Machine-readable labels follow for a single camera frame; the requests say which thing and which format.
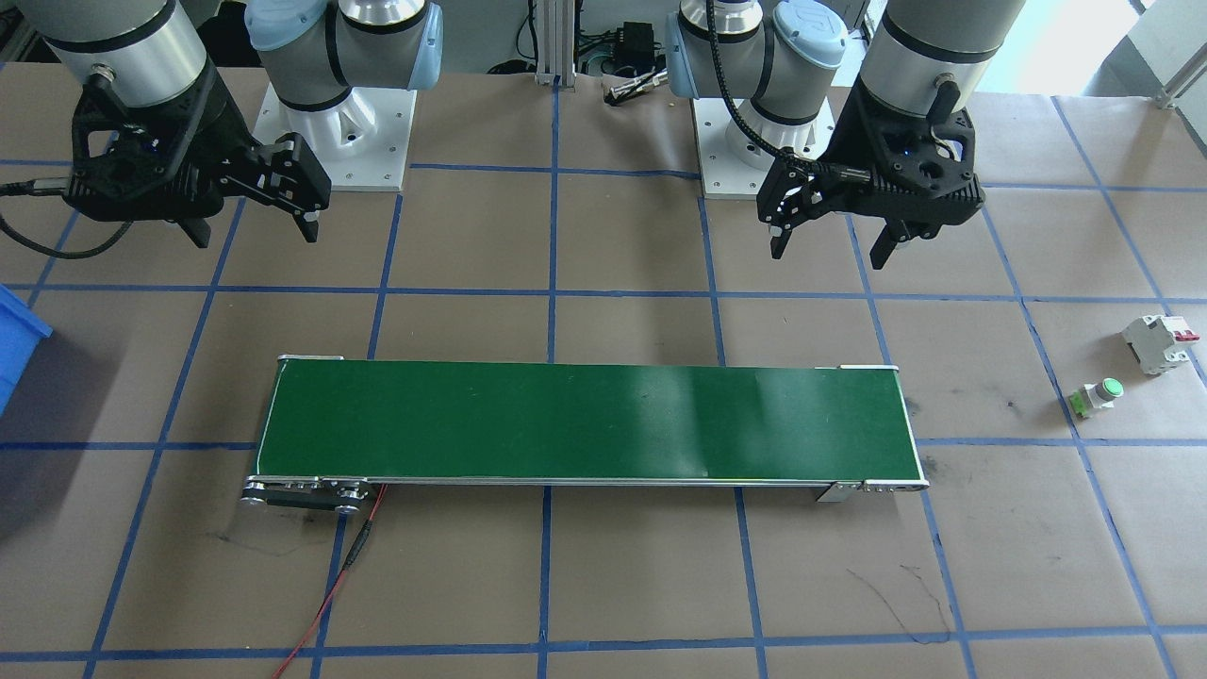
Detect red black conveyor wire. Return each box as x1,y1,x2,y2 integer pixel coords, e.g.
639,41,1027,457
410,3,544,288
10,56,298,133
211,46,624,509
272,483,388,679

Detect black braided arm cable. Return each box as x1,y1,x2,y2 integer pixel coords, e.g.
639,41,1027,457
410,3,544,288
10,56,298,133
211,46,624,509
703,0,873,182

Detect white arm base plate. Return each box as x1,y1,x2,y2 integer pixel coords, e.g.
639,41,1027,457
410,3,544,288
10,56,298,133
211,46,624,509
252,83,418,193
691,94,842,200

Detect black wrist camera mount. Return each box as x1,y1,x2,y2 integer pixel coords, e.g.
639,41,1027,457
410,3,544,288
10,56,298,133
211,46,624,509
63,80,190,225
877,99,987,228

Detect white circuit breaker red switch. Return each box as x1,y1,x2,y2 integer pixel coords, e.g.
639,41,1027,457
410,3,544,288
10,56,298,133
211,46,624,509
1121,313,1202,377

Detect blue plastic bin with foam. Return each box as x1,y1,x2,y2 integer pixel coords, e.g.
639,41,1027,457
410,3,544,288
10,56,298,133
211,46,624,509
0,283,54,417

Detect green conveyor belt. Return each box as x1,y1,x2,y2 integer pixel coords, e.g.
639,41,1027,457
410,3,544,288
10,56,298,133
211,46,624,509
239,356,931,516

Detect metal connector pins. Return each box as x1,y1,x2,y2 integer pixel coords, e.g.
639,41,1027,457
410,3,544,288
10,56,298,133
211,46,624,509
607,71,671,106

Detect green push button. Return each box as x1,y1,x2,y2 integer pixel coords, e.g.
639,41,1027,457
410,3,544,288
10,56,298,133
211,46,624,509
1068,377,1127,419

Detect aluminium bar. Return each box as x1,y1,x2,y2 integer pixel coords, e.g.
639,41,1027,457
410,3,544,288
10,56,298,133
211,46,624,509
1155,64,1207,110

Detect black power supply box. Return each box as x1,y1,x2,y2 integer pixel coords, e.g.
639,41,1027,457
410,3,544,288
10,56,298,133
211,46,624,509
613,23,662,68

